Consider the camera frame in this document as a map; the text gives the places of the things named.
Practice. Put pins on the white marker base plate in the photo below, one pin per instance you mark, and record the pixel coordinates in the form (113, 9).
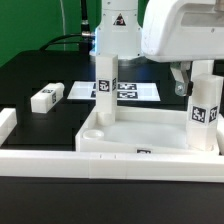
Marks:
(126, 91)

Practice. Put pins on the white right fence block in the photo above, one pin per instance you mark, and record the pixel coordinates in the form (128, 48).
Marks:
(220, 134)

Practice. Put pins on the white left fence block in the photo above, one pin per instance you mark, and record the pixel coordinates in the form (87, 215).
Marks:
(8, 121)

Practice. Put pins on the white front fence bar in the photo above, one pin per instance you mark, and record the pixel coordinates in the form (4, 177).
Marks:
(70, 164)

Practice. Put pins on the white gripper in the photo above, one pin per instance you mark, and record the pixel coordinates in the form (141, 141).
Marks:
(182, 30)

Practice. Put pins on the white fence block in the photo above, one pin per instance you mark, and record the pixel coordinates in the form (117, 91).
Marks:
(220, 134)
(8, 121)

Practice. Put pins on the white desk top tray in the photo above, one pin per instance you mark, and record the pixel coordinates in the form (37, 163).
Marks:
(139, 130)

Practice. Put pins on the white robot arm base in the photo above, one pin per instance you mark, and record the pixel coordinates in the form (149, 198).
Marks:
(119, 31)

